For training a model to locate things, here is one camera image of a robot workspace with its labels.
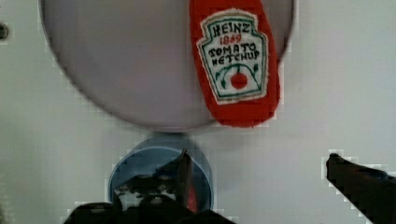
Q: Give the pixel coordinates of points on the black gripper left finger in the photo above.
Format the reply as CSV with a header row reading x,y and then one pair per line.
x,y
172,180

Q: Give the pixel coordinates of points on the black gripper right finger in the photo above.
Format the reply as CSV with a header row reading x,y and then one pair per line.
x,y
371,191

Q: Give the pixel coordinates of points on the red plush ketchup bottle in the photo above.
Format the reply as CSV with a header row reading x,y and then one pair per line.
x,y
235,59

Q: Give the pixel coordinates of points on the lilac round plate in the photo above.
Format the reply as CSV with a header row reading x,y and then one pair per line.
x,y
133,58

